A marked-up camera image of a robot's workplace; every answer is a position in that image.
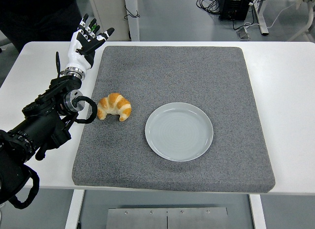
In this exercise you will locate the small green floor object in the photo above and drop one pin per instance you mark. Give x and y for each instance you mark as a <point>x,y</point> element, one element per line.
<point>93,29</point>

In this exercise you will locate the white desk leg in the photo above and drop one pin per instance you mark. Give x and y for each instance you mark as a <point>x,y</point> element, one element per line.
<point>262,17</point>

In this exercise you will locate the round pale grey plate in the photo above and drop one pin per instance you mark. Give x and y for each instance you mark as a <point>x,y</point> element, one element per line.
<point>177,133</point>

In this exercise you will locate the white curved tube frame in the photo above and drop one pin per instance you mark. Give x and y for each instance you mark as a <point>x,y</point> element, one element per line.
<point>307,19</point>

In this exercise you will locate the person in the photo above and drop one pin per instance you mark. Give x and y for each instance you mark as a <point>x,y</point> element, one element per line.
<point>37,17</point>

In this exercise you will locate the beige cabinet panel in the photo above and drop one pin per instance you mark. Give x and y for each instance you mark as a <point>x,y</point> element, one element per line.
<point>110,7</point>

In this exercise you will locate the white square post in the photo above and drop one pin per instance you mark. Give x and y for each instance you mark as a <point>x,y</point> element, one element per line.
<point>134,27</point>

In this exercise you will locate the clear grey foot pedal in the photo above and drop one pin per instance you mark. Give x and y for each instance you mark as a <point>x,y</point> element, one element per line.
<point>243,34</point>

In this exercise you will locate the black computer box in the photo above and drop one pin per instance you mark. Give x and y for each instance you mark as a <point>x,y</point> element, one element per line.
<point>233,7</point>

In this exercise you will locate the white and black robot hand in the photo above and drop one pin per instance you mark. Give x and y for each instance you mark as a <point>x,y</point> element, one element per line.
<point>75,54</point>

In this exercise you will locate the white table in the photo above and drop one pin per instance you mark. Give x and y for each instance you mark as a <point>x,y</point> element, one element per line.
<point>283,91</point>

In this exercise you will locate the grey metal plate with screws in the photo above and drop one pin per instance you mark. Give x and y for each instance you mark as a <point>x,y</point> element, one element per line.
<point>137,219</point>

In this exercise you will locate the golden croissant bread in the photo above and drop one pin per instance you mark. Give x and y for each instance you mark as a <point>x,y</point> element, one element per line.
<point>115,103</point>

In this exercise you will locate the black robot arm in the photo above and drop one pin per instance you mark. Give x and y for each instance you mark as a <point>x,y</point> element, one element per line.
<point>37,128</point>

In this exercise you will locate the grey felt mat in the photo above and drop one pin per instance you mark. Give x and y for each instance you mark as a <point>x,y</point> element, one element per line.
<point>221,78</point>

